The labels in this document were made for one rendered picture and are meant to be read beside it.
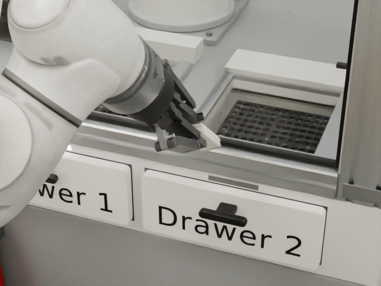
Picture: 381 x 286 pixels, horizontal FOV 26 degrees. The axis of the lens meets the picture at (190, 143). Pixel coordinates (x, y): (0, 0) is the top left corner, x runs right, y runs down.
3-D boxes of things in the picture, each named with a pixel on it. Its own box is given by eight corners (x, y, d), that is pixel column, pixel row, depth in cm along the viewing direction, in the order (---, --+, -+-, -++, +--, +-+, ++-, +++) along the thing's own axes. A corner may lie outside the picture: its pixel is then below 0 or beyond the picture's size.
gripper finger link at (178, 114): (170, 99, 104) (170, 109, 103) (205, 130, 113) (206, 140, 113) (142, 106, 105) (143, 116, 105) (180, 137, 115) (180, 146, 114)
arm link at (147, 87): (144, 17, 95) (166, 40, 100) (76, 39, 98) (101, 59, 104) (148, 88, 92) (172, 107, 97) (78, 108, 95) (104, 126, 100)
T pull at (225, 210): (245, 228, 122) (245, 221, 121) (197, 218, 124) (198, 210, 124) (252, 214, 125) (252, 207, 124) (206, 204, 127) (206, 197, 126)
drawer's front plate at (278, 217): (317, 271, 126) (324, 214, 120) (143, 229, 135) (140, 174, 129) (320, 264, 128) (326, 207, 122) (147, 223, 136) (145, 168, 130)
